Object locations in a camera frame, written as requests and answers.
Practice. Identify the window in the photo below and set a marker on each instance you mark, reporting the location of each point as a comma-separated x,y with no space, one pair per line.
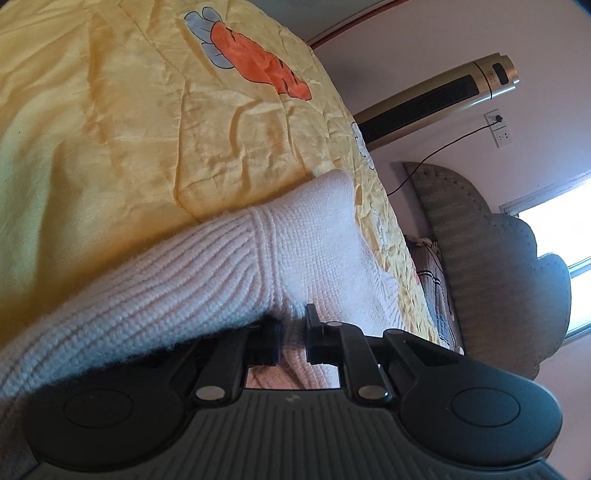
558,221

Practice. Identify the red door frame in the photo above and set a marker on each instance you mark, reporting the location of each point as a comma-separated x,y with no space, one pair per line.
351,25

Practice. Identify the yellow carrot print quilt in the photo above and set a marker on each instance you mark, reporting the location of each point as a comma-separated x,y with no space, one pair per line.
115,115

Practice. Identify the white knit sweater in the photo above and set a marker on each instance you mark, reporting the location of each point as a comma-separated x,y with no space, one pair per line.
184,286

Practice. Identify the striped pillow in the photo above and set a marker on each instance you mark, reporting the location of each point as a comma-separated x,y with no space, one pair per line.
436,295

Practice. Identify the white wall socket with plug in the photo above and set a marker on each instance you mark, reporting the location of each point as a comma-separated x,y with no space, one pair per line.
494,117

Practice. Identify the grey padded headboard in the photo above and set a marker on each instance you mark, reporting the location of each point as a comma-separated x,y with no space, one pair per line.
485,277

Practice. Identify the gold standing air conditioner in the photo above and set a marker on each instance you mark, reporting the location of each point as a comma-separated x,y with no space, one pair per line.
494,76

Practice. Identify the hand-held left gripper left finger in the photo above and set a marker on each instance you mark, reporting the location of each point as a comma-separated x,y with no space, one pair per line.
264,344

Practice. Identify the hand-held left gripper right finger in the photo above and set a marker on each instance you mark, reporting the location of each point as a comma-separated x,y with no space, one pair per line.
315,339

